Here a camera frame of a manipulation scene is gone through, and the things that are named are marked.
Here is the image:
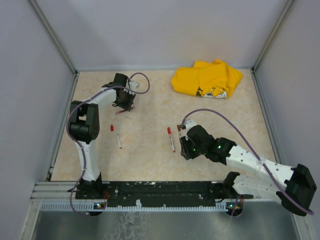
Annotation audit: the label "dark red pen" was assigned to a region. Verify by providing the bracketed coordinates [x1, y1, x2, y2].
[115, 106, 135, 115]

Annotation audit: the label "white pen blue markings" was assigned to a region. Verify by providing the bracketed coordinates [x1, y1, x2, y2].
[177, 125, 182, 138]

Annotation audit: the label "white pen red tip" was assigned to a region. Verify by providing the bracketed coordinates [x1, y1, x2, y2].
[169, 134, 176, 153]

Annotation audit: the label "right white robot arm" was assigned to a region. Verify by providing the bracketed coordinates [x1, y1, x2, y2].
[179, 120, 317, 217]

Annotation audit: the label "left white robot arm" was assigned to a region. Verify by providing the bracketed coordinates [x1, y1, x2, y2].
[66, 73, 139, 199]

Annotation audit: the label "white pen red end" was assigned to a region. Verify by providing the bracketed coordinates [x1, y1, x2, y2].
[116, 133, 122, 149]

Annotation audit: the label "yellow folded t-shirt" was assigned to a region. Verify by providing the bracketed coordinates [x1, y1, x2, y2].
[171, 59, 243, 99]

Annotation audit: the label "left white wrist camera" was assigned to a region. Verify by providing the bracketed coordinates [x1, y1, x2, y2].
[127, 81, 139, 91]

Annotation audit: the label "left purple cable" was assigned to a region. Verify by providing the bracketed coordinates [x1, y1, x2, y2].
[65, 72, 151, 217]

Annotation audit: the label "purple cable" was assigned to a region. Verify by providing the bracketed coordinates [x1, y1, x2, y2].
[181, 108, 315, 216]
[65, 72, 151, 217]

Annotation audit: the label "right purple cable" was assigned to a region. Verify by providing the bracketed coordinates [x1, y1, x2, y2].
[181, 108, 315, 216]

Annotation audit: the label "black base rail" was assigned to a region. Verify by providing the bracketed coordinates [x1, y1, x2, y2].
[75, 180, 238, 208]

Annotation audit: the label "white slotted cable duct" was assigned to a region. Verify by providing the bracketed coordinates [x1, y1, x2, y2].
[40, 201, 235, 213]

